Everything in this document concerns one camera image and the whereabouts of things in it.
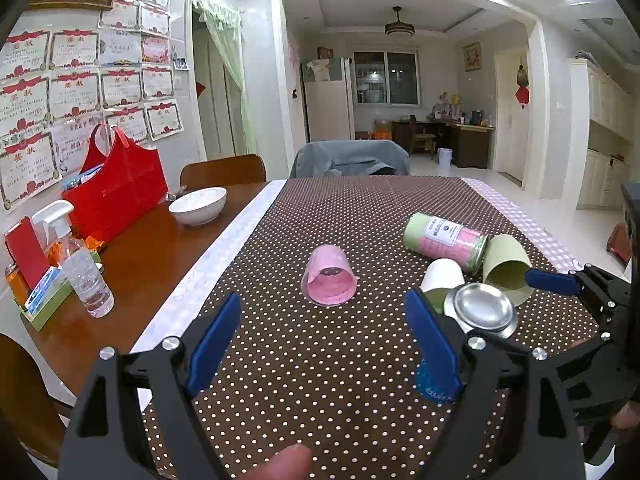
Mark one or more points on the clear plastic bottle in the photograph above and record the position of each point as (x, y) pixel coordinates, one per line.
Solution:
(90, 285)

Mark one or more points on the white door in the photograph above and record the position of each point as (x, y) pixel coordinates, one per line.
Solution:
(507, 130)

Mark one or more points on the white cup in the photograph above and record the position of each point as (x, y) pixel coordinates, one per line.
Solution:
(442, 275)

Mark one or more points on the orange carton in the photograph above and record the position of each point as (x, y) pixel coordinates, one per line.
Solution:
(383, 130)

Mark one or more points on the window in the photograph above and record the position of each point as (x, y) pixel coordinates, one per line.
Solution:
(385, 77)

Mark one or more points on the white bowl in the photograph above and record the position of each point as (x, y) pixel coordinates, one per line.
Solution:
(197, 205)

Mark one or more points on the red door decoration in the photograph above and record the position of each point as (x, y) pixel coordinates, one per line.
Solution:
(522, 96)

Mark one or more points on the wall of award certificates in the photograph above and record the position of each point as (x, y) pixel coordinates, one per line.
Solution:
(75, 92)

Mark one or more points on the red box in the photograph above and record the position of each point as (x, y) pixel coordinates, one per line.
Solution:
(27, 255)

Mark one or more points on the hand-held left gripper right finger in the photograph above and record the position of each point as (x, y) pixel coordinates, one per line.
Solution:
(432, 345)

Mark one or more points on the white trigger spray bottle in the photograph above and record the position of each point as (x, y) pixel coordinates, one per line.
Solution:
(52, 220)

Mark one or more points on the orange packet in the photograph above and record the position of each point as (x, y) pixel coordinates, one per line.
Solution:
(15, 285)

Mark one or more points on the dark wooden desk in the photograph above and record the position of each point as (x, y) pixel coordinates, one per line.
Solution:
(470, 145)

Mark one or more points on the white refrigerator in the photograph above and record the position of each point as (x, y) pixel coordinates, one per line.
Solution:
(327, 105)

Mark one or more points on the person's left hand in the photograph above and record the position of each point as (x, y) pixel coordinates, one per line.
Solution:
(285, 462)

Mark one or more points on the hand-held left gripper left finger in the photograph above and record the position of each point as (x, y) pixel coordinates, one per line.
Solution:
(215, 345)

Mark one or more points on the green paper cup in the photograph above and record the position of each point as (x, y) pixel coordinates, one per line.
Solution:
(505, 260)

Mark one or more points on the green and pink tin can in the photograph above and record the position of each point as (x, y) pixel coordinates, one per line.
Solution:
(445, 240)

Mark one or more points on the brown polka dot tablecloth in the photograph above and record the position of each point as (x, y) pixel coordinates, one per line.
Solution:
(350, 220)

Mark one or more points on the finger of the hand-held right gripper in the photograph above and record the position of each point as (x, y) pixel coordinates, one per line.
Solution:
(590, 370)
(552, 281)

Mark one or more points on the small wooden chair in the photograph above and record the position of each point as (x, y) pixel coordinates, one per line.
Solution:
(420, 137)

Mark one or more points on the steel cup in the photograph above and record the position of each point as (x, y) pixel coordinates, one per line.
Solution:
(482, 310)

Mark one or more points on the white bucket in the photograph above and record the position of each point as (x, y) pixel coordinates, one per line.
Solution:
(445, 156)

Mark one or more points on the red bag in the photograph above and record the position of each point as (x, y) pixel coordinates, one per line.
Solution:
(125, 185)

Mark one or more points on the small framed wall picture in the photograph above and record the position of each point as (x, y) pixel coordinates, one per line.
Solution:
(471, 56)

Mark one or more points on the ceiling fan lamp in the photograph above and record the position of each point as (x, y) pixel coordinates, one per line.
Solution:
(399, 27)

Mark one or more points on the blue and white box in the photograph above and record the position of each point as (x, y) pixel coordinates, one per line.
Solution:
(42, 287)

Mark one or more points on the grey covered chair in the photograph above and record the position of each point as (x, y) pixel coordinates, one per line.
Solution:
(350, 157)

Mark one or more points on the green lace curtain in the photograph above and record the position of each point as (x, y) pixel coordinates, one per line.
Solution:
(230, 60)

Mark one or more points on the green tray box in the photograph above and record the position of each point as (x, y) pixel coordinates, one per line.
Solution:
(47, 312)

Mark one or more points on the pink cup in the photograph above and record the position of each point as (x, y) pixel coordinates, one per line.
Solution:
(327, 275)

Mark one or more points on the white cabinet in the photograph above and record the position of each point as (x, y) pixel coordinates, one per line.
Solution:
(605, 105)

